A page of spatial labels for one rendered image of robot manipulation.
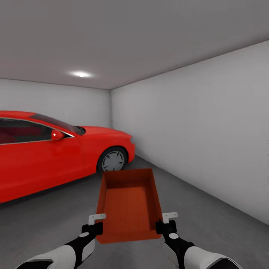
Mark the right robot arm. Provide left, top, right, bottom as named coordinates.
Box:
left=155, top=212, right=243, bottom=269

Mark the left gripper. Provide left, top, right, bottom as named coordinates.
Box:
left=82, top=222, right=103, bottom=236

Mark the storage box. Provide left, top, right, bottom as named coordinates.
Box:
left=95, top=168, right=163, bottom=244

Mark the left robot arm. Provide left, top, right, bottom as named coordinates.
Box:
left=16, top=213, right=106, bottom=269

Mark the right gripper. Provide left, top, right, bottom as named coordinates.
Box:
left=155, top=220, right=177, bottom=235

